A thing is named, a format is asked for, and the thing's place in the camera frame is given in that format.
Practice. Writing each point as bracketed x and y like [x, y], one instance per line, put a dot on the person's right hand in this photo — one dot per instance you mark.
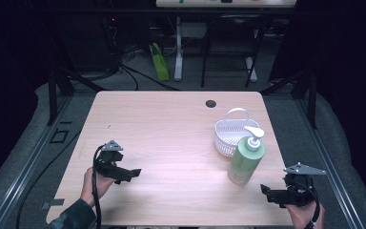
[301, 217]

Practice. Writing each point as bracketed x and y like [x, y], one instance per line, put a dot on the green paper bag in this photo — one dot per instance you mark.
[159, 63]

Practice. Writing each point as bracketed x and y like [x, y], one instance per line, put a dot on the black metal stand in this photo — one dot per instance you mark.
[308, 95]
[53, 92]

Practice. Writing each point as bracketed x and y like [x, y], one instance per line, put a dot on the green pump bottle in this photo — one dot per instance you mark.
[246, 159]

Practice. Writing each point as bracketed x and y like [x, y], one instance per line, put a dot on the white plastic basket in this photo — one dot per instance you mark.
[228, 136]

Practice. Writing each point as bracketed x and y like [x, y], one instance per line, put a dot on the person's left hand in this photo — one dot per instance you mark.
[100, 186]

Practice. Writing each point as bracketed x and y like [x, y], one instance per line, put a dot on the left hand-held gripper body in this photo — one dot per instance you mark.
[108, 159]

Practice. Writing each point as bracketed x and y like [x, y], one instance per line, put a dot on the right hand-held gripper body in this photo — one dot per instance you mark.
[298, 189]

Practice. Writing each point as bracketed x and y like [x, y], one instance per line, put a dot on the black chair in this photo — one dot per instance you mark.
[232, 35]

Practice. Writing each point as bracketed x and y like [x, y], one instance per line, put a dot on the white desk leg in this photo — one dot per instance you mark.
[178, 54]

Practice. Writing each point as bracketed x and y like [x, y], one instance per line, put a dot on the grey floor tape strip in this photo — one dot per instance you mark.
[53, 203]

